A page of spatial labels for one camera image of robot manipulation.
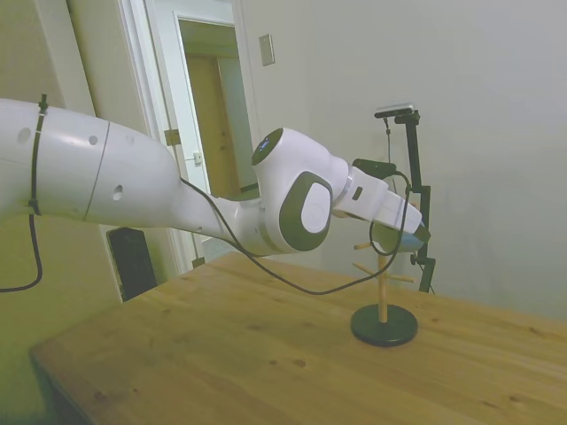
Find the white door frame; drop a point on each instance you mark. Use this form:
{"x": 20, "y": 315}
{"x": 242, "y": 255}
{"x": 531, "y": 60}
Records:
{"x": 155, "y": 66}

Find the black box on floor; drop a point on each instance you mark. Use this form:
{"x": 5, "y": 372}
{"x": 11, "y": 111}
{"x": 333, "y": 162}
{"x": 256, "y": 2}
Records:
{"x": 133, "y": 265}

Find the brown wooden door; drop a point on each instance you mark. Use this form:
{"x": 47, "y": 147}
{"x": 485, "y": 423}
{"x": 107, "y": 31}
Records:
{"x": 208, "y": 124}

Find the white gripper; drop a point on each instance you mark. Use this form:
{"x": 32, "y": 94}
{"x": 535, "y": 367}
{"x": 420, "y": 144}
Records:
{"x": 376, "y": 199}

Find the black exterior camera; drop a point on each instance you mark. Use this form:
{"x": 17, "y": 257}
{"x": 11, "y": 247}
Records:
{"x": 394, "y": 110}

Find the black clamp camera stand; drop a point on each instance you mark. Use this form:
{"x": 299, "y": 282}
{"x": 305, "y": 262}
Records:
{"x": 414, "y": 150}

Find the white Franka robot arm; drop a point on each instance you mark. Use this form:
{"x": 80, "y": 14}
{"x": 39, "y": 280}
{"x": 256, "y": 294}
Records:
{"x": 133, "y": 177}

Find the wooden mug tree black base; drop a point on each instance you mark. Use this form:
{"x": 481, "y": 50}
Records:
{"x": 398, "y": 329}

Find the blue enamel mug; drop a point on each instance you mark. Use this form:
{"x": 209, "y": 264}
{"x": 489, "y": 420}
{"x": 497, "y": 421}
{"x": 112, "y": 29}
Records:
{"x": 412, "y": 244}

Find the grey wall switch plate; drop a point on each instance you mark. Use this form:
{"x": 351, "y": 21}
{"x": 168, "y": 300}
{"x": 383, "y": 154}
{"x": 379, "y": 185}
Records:
{"x": 266, "y": 50}

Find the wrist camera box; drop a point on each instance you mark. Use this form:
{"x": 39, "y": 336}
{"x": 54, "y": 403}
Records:
{"x": 376, "y": 167}

